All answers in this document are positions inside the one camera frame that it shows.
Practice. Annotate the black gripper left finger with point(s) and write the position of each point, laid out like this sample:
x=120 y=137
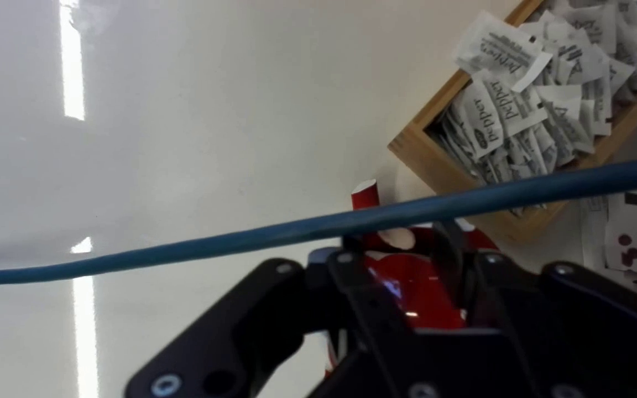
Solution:
x=243 y=322

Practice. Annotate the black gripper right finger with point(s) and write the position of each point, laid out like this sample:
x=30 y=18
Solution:
x=591 y=331

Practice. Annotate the red bowl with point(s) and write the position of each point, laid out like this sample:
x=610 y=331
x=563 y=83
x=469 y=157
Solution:
x=420 y=295

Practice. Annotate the wooden packet tray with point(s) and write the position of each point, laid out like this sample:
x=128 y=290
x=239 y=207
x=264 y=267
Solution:
x=442 y=180

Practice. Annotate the white sugar packet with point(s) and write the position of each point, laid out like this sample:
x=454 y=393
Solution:
x=507 y=106
x=473 y=133
x=497 y=47

